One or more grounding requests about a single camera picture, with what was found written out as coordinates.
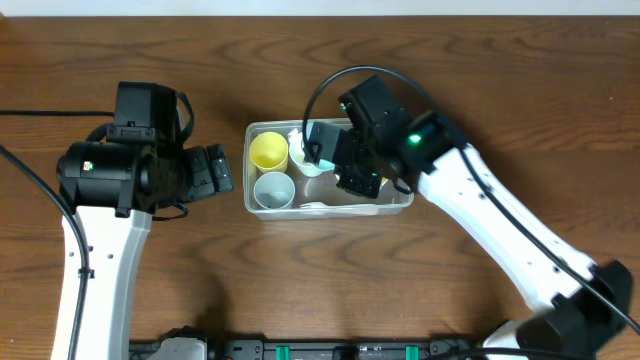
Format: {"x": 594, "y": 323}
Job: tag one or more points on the grey plastic cup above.
{"x": 274, "y": 190}

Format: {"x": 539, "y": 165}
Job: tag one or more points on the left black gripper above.
{"x": 218, "y": 168}

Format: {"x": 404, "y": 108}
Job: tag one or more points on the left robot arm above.
{"x": 112, "y": 184}

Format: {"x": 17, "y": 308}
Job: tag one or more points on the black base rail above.
{"x": 191, "y": 343}

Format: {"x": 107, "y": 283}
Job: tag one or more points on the mint green plastic spoon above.
{"x": 325, "y": 165}

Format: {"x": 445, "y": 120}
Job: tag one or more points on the pale pink plastic fork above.
{"x": 320, "y": 208}

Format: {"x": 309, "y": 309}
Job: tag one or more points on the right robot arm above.
{"x": 576, "y": 305}

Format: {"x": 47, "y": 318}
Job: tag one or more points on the yellow plastic cup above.
{"x": 269, "y": 152}

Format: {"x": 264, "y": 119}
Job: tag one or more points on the white plastic cup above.
{"x": 297, "y": 155}

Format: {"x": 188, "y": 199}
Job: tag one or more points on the clear plastic container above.
{"x": 309, "y": 189}

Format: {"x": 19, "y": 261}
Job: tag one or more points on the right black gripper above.
{"x": 360, "y": 179}

